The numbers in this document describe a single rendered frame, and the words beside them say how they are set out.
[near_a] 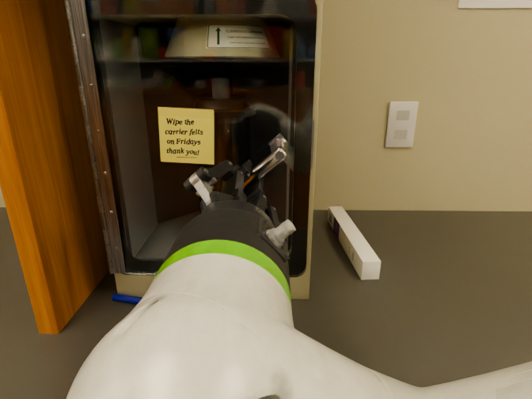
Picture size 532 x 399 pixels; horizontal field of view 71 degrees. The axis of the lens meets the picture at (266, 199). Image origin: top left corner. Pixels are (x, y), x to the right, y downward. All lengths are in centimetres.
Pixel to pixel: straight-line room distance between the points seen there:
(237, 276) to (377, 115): 83
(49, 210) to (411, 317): 55
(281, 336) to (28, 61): 49
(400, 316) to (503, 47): 70
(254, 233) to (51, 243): 40
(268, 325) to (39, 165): 46
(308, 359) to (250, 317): 3
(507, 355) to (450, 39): 70
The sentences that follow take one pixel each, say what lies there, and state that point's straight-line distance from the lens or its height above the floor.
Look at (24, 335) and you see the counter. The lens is 67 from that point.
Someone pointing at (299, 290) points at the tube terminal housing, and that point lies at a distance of 63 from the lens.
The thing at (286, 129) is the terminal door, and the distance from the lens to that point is 52.
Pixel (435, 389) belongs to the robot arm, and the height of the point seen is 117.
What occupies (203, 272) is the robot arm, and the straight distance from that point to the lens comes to 20.
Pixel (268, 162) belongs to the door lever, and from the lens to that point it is 47.
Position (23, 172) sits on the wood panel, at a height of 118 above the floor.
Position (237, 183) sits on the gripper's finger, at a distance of 41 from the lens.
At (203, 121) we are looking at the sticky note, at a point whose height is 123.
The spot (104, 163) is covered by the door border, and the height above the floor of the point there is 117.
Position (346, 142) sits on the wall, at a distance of 99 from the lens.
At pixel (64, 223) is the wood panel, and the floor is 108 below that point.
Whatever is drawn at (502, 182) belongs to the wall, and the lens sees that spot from 117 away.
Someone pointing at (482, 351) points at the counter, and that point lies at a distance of 62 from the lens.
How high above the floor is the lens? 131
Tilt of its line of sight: 21 degrees down
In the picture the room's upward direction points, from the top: straight up
